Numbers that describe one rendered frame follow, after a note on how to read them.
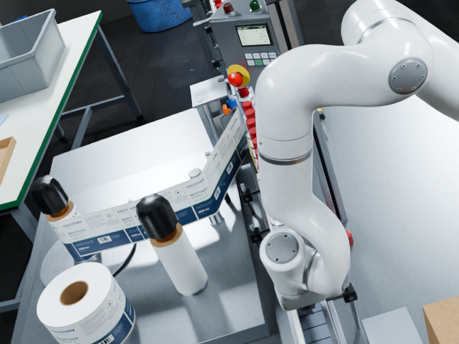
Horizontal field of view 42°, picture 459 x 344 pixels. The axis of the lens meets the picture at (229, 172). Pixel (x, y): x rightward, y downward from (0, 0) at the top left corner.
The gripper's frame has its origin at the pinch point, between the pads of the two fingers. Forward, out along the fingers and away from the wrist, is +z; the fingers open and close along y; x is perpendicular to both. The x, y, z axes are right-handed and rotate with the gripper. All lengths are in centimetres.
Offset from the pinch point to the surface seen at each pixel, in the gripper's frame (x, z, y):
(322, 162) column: -36.1, 2.4, -14.3
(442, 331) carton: 20.4, -26.2, -21.0
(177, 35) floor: -354, 229, 49
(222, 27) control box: -56, -34, -2
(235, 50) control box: -53, -29, -3
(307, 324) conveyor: 2.0, 6.1, 1.6
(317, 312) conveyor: -0.3, 6.9, -1.6
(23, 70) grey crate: -189, 69, 107
